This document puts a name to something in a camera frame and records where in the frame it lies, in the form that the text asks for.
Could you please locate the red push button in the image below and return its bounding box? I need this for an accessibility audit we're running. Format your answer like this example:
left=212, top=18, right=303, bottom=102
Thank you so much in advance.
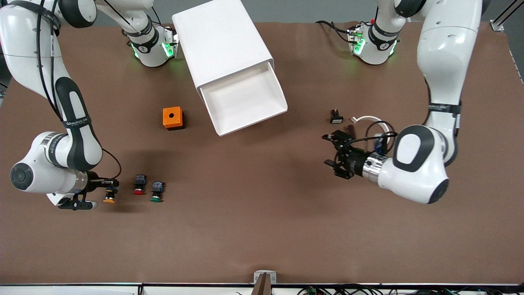
left=133, top=174, right=148, bottom=196

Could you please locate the green push button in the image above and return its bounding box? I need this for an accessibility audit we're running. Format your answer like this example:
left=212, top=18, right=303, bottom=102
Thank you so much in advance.
left=150, top=181, right=165, bottom=203

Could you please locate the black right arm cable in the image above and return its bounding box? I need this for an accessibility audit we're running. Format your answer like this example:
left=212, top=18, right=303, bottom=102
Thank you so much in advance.
left=8, top=0, right=122, bottom=182

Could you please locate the white curved plastic bracket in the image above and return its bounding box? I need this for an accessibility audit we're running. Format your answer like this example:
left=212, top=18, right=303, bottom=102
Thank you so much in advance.
left=351, top=116, right=391, bottom=138

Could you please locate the orange button enclosure box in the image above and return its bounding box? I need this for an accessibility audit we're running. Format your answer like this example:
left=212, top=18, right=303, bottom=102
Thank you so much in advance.
left=163, top=107, right=185, bottom=131

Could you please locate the white table edge rail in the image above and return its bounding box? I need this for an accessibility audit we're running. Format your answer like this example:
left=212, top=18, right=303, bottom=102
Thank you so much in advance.
left=0, top=282, right=524, bottom=295

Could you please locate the black base power cable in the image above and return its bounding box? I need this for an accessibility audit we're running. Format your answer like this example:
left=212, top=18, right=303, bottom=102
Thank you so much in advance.
left=315, top=20, right=353, bottom=44

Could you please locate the black cable bundle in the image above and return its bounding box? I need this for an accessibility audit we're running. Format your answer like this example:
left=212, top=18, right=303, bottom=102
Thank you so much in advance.
left=299, top=284, right=524, bottom=295

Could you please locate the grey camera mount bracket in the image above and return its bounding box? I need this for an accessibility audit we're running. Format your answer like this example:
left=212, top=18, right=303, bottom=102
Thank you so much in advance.
left=253, top=270, right=277, bottom=295

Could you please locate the aluminium frame rail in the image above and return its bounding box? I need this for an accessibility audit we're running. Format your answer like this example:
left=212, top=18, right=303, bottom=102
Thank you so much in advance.
left=489, top=0, right=518, bottom=32

